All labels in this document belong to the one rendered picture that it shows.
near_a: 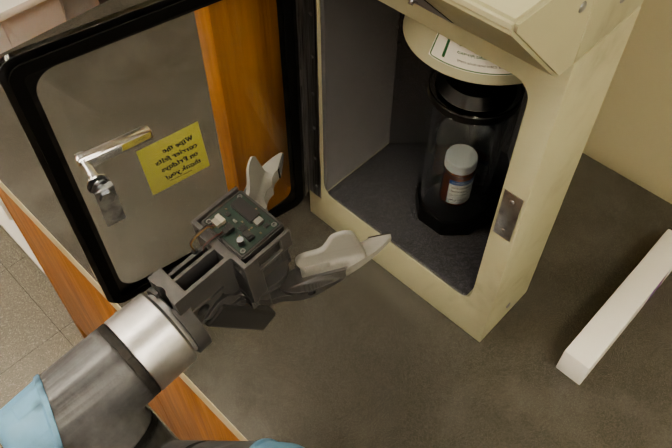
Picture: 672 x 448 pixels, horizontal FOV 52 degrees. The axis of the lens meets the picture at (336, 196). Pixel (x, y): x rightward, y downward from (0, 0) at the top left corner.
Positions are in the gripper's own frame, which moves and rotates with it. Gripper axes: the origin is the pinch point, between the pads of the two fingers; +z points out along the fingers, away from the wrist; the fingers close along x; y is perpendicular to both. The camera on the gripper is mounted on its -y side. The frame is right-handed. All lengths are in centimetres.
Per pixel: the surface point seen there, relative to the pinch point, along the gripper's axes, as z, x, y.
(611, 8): 18.1, -14.2, 19.3
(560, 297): 23.7, -18.0, -31.7
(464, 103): 18.7, -1.6, -0.4
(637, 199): 47, -17, -34
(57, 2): 18, 111, -43
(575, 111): 17.6, -14.2, 8.0
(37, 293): -26, 109, -122
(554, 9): 8.1, -14.2, 25.3
